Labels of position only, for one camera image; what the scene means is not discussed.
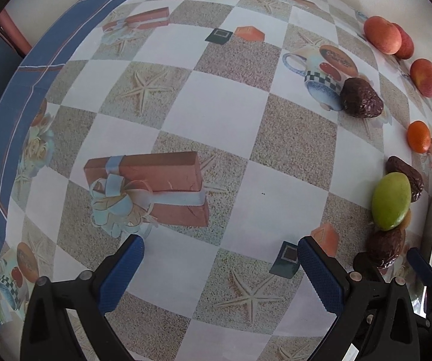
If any dark red date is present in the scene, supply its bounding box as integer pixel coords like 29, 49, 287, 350
385, 156, 424, 202
340, 77, 384, 118
366, 228, 406, 269

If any oblong green jujube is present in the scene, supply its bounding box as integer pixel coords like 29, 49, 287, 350
371, 172, 412, 231

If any small brown longan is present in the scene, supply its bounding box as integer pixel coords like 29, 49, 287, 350
398, 209, 412, 230

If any far orange tangerine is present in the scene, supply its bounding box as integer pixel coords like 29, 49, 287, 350
407, 121, 431, 154

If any red apple right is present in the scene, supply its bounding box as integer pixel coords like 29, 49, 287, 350
410, 58, 432, 98

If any red apple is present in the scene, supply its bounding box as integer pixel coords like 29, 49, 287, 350
410, 58, 432, 98
394, 23, 415, 60

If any patterned checkered tablecloth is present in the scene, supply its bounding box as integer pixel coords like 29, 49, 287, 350
0, 0, 432, 360

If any red apple middle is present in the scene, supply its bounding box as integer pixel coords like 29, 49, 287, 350
394, 23, 415, 60

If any pale pink apple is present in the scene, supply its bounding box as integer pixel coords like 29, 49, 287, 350
364, 16, 402, 55

